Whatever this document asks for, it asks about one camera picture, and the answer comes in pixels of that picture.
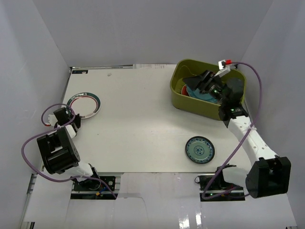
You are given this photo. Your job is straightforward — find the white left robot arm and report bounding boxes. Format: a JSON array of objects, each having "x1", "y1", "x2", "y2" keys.
[{"x1": 37, "y1": 107, "x2": 101, "y2": 190}]

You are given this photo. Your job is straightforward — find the olive green plastic bin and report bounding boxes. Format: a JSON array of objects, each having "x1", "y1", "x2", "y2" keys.
[{"x1": 170, "y1": 59, "x2": 248, "y2": 121}]

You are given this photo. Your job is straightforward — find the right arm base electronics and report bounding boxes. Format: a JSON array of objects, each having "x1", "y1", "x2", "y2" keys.
[{"x1": 194, "y1": 173, "x2": 246, "y2": 202}]

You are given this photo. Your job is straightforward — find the black label sticker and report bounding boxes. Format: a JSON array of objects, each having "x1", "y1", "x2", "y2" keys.
[{"x1": 71, "y1": 70, "x2": 88, "y2": 74}]

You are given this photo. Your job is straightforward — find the white papers at back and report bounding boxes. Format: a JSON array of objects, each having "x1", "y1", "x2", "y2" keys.
[{"x1": 132, "y1": 64, "x2": 176, "y2": 69}]

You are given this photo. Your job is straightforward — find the white green rimmed plate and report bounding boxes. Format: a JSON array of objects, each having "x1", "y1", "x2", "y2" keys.
[{"x1": 67, "y1": 92, "x2": 101, "y2": 119}]

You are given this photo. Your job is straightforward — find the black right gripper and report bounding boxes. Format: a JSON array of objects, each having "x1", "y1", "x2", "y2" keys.
[{"x1": 182, "y1": 70, "x2": 228, "y2": 106}]

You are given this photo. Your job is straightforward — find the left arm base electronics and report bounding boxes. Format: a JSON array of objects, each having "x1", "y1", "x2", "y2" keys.
[{"x1": 71, "y1": 176, "x2": 119, "y2": 200}]

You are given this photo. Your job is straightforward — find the teal scalloped plate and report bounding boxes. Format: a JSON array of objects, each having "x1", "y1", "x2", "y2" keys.
[{"x1": 186, "y1": 86, "x2": 218, "y2": 104}]

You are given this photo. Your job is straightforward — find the small blue patterned dish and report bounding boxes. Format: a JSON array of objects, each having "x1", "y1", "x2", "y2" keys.
[{"x1": 185, "y1": 136, "x2": 215, "y2": 165}]

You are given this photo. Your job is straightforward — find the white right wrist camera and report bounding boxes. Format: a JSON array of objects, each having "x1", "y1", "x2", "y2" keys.
[{"x1": 214, "y1": 60, "x2": 232, "y2": 77}]

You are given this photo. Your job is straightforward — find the red teal floral plate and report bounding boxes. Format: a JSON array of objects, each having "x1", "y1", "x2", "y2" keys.
[{"x1": 181, "y1": 85, "x2": 189, "y2": 96}]

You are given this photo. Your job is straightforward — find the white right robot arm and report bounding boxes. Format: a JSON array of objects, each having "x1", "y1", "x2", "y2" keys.
[{"x1": 183, "y1": 71, "x2": 291, "y2": 198}]

